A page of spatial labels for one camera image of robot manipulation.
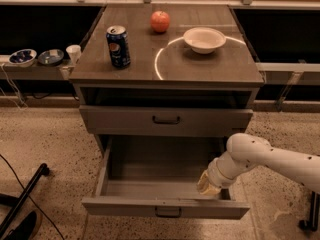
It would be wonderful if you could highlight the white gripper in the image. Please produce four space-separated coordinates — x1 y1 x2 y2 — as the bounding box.
197 152 254 196

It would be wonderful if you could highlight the grey drawer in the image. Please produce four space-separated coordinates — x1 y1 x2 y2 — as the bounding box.
80 105 253 137
82 136 249 219

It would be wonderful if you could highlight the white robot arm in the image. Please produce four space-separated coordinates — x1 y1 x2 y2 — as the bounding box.
197 133 320 195

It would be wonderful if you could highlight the grey drawer cabinet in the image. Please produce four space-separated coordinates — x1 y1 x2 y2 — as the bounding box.
70 4 264 150

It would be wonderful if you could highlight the black stand leg right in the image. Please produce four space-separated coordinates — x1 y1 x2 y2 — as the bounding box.
299 192 320 232

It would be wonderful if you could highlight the black stand leg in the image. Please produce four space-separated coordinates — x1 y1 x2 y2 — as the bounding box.
299 192 320 232
0 163 50 237

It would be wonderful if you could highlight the blue Pepsi can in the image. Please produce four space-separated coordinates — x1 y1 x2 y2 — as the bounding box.
106 25 131 68

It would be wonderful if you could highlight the red apple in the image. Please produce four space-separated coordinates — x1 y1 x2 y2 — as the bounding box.
150 11 170 33

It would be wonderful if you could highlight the black shoe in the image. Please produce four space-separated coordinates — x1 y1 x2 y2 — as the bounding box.
4 210 42 240

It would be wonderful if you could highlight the white paper cup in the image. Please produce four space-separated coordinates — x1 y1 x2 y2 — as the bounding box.
66 45 82 64

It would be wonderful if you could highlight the black stand leg left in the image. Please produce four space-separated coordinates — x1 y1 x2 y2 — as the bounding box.
0 163 50 237

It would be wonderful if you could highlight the grey blue bowl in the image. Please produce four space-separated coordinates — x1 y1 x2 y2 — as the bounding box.
38 49 64 66

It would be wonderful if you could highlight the blue white bowl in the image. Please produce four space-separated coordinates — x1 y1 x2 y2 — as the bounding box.
9 49 37 67

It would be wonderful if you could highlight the black floor cable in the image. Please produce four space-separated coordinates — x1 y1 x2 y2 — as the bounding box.
0 154 65 240

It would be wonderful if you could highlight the white cable left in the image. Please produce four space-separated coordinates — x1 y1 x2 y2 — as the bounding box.
0 62 28 109

